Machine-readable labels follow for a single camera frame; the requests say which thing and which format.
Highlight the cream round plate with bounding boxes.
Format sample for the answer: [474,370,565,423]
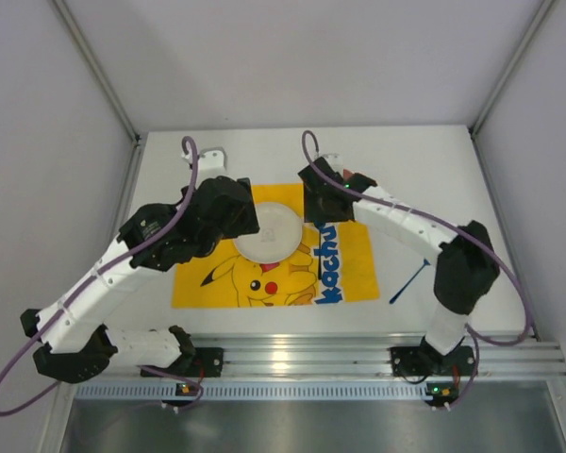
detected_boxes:
[233,202,303,264]

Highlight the yellow Pikachu cloth placemat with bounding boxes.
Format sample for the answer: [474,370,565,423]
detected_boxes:
[170,182,381,309]

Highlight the blue metallic fork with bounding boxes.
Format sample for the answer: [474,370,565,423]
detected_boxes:
[389,259,430,305]

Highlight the orange plastic cup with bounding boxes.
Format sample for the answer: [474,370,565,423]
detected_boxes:
[342,169,354,181]

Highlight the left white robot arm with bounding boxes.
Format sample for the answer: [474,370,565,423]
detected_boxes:
[21,176,259,383]

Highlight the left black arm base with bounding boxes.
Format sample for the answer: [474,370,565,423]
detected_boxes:
[153,347,225,378]

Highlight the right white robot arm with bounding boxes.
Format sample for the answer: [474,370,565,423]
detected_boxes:
[298,157,500,357]

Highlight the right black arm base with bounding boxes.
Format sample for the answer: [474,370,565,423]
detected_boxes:
[390,345,475,383]

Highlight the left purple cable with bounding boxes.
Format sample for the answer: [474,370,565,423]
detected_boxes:
[0,136,204,417]

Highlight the purple cable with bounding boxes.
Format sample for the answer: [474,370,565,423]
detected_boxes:
[0,136,204,417]
[301,129,537,411]

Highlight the white slotted cable duct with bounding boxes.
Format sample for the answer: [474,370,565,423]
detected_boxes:
[75,379,432,402]

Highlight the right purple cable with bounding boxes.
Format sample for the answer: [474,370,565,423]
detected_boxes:
[301,129,537,411]

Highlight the aluminium mounting rail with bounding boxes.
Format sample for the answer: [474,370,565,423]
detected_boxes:
[191,334,566,380]

